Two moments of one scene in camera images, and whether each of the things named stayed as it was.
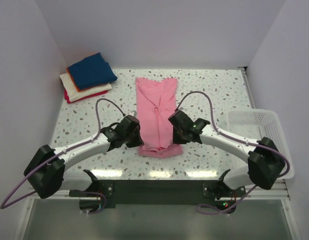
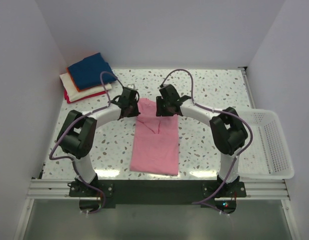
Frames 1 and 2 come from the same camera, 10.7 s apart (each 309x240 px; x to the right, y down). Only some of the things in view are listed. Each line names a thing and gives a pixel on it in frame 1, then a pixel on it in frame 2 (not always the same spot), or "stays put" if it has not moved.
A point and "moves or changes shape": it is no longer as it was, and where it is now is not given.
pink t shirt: x=156 y=101 moves or changes shape
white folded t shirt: x=72 y=93 stays put
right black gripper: x=177 y=140 → x=159 y=111
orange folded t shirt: x=78 y=89 stays put
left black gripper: x=138 y=142 → x=136 y=112
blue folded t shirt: x=92 y=71 stays put
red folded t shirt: x=68 y=101 stays put
